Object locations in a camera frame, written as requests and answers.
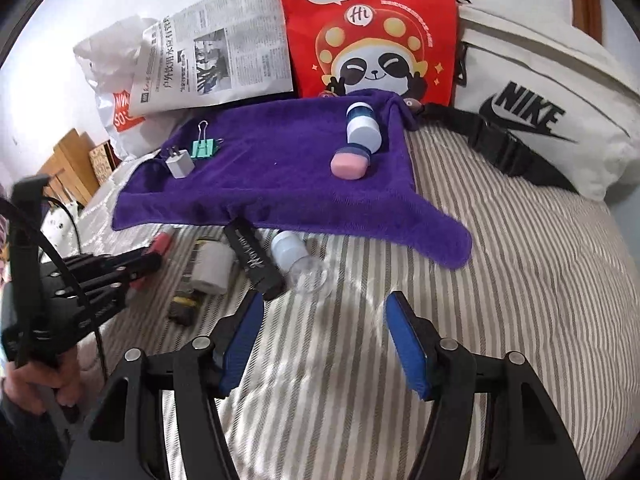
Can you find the pink red tube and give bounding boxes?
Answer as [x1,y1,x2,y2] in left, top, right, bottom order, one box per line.
[130,228,175,290]

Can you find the clear white plastic bottle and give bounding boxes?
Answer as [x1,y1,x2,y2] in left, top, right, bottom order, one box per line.
[270,231,331,297]

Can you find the person's left hand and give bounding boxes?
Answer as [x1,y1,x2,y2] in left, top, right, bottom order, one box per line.
[2,347,84,416]

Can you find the black yellow tube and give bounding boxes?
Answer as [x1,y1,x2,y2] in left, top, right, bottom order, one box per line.
[166,238,214,328]

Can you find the wooden chair furniture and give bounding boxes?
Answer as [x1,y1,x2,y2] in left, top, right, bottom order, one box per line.
[39,129,120,206]

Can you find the white cylindrical roll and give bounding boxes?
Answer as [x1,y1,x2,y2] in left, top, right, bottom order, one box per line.
[190,240,234,295]

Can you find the white usb charger plug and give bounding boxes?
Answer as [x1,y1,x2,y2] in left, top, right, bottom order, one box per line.
[166,148,195,179]

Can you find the striped bed sheet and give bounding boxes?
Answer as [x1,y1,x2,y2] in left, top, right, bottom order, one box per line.
[39,123,640,480]

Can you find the green binder clip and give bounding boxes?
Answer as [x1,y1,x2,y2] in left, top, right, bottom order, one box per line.
[191,120,224,159]

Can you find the purple towel cloth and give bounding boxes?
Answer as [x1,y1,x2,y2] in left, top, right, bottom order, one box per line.
[112,90,472,269]

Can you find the white plastic shopping bag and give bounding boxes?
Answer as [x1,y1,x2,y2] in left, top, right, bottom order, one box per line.
[74,15,184,159]

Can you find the folded newspaper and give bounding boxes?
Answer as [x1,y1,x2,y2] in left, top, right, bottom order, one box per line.
[129,0,294,116]

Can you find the pink blue small jar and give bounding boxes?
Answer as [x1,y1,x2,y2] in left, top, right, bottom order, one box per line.
[330,143,371,181]

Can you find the white blue cream jar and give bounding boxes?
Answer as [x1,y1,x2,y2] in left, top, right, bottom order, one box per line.
[346,102,383,154]

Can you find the white Nike waist bag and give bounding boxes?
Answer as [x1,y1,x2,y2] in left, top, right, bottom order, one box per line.
[454,3,639,200]

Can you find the red panda paper bag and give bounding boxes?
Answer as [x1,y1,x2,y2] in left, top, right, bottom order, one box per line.
[282,0,458,104]

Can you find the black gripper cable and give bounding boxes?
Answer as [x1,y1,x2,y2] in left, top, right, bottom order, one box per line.
[0,195,110,380]

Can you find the black bag strap buckle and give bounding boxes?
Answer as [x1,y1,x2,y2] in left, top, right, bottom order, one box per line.
[416,103,577,194]

